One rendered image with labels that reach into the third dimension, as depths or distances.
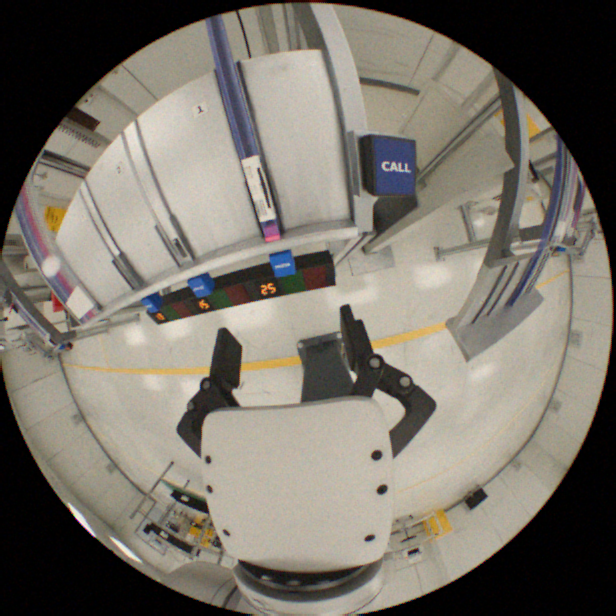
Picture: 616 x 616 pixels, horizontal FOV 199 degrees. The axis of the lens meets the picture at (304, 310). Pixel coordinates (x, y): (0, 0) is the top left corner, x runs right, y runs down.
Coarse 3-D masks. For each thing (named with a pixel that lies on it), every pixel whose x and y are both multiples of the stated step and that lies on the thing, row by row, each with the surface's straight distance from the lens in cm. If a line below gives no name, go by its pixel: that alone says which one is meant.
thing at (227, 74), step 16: (208, 32) 24; (224, 32) 23; (224, 48) 21; (224, 64) 20; (224, 80) 19; (224, 96) 18; (240, 96) 17; (240, 112) 17; (240, 128) 17; (240, 144) 16; (272, 224) 17
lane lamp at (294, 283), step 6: (282, 276) 23; (288, 276) 23; (294, 276) 23; (300, 276) 23; (282, 282) 24; (288, 282) 24; (294, 282) 24; (300, 282) 24; (288, 288) 24; (294, 288) 24; (300, 288) 24; (288, 294) 25
